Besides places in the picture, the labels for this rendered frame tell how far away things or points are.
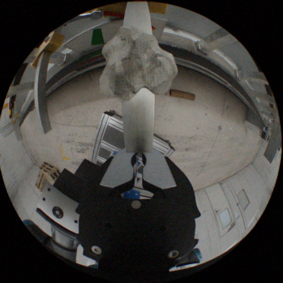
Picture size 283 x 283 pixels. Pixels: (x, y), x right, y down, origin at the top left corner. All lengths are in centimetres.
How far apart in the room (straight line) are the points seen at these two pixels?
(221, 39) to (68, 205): 57
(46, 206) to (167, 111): 111
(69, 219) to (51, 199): 7
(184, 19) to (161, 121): 98
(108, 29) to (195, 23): 38
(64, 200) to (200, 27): 80
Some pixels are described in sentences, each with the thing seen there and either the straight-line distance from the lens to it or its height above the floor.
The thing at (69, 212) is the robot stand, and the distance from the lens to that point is 26.
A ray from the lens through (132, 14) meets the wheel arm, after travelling 15.
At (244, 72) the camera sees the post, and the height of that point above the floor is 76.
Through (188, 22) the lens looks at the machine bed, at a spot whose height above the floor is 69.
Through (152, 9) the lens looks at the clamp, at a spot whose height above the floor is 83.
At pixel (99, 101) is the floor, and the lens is 106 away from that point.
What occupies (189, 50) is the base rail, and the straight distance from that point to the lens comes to 34.
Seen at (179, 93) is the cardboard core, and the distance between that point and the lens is 95.
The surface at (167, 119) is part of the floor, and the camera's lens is 101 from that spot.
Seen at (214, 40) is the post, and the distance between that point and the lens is 32.
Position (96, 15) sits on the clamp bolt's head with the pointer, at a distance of 23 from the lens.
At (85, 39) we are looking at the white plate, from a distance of 31.
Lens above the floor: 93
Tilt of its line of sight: 60 degrees down
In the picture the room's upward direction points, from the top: 178 degrees counter-clockwise
